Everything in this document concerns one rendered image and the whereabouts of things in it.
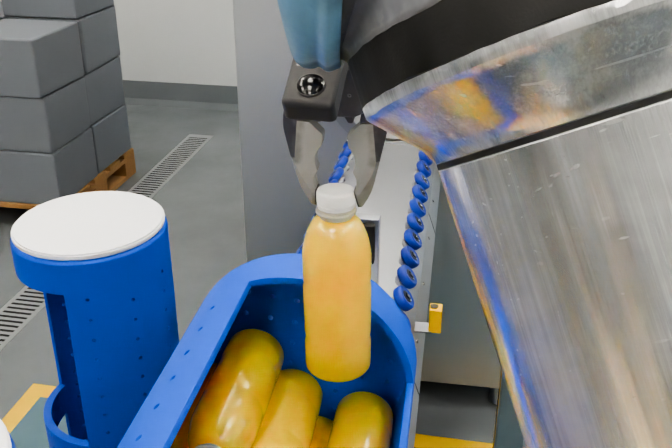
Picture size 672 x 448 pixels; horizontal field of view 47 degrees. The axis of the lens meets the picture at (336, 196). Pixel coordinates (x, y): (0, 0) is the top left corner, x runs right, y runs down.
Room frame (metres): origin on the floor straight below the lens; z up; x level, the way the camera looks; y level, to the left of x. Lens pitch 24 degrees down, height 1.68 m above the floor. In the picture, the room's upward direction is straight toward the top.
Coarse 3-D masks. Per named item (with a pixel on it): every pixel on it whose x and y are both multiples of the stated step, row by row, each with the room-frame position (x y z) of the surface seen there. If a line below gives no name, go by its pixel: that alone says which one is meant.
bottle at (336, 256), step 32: (320, 224) 0.69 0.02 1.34; (352, 224) 0.69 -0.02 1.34; (320, 256) 0.68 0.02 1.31; (352, 256) 0.68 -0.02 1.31; (320, 288) 0.68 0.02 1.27; (352, 288) 0.68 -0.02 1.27; (320, 320) 0.68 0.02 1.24; (352, 320) 0.67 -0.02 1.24; (320, 352) 0.68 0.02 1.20; (352, 352) 0.67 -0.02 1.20
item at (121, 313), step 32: (32, 256) 1.20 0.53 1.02; (128, 256) 1.21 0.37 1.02; (160, 256) 1.28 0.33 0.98; (32, 288) 1.19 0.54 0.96; (64, 288) 1.17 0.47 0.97; (96, 288) 1.18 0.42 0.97; (128, 288) 1.21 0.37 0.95; (160, 288) 1.26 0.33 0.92; (64, 320) 1.39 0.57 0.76; (96, 320) 1.18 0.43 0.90; (128, 320) 1.20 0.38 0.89; (160, 320) 1.25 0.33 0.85; (64, 352) 1.38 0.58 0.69; (96, 352) 1.18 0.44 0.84; (128, 352) 1.20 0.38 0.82; (160, 352) 1.25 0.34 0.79; (64, 384) 1.37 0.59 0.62; (96, 384) 1.17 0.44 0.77; (128, 384) 1.19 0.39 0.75; (96, 416) 1.17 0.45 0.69; (128, 416) 1.19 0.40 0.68
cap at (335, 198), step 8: (328, 184) 0.72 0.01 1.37; (336, 184) 0.72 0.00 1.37; (344, 184) 0.72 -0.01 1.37; (320, 192) 0.70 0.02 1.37; (328, 192) 0.70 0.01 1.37; (336, 192) 0.70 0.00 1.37; (344, 192) 0.70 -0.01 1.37; (352, 192) 0.70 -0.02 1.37; (320, 200) 0.70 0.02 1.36; (328, 200) 0.69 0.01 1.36; (336, 200) 0.69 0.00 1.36; (344, 200) 0.69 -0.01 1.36; (352, 200) 0.70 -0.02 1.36; (320, 208) 0.70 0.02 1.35; (328, 208) 0.69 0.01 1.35; (336, 208) 0.69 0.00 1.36; (344, 208) 0.69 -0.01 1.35; (352, 208) 0.70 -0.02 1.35
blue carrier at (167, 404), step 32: (288, 256) 0.81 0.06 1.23; (224, 288) 0.78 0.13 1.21; (256, 288) 0.82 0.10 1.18; (288, 288) 0.82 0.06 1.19; (192, 320) 0.77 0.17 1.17; (224, 320) 0.69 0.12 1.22; (256, 320) 0.82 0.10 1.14; (288, 320) 0.82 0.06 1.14; (384, 320) 0.75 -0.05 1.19; (192, 352) 0.65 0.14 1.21; (288, 352) 0.82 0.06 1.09; (384, 352) 0.80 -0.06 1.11; (160, 384) 0.62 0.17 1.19; (192, 384) 0.59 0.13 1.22; (320, 384) 0.81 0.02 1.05; (352, 384) 0.80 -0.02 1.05; (384, 384) 0.80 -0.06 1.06; (160, 416) 0.55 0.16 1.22
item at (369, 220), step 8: (360, 216) 1.24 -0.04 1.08; (368, 216) 1.24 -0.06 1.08; (376, 216) 1.24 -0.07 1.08; (368, 224) 1.22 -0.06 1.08; (376, 224) 1.22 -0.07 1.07; (368, 232) 1.21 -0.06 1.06; (376, 232) 1.22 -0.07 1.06; (376, 240) 1.22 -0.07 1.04; (376, 248) 1.22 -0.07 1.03; (376, 256) 1.22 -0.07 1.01; (376, 264) 1.22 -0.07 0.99; (376, 272) 1.22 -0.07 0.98; (376, 280) 1.22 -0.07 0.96
